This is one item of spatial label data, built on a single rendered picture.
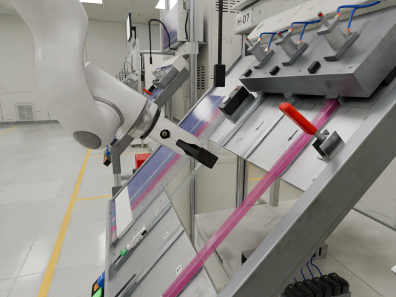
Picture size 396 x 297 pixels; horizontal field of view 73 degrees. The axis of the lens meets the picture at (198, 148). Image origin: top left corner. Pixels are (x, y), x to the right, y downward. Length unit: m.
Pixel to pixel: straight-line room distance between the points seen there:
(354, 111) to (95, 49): 8.84
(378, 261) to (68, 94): 0.92
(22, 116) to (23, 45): 2.00
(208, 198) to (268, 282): 1.62
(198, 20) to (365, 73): 1.46
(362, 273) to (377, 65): 0.63
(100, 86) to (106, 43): 8.62
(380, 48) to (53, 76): 0.46
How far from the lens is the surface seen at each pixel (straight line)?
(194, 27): 1.76
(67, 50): 0.46
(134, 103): 0.53
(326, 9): 0.61
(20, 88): 9.38
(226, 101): 0.67
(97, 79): 0.53
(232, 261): 0.86
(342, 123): 0.45
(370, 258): 1.01
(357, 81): 0.43
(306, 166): 0.42
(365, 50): 0.45
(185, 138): 0.54
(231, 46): 1.88
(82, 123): 0.46
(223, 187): 1.99
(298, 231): 0.37
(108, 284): 0.63
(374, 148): 0.41
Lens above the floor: 1.13
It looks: 13 degrees down
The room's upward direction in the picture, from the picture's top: straight up
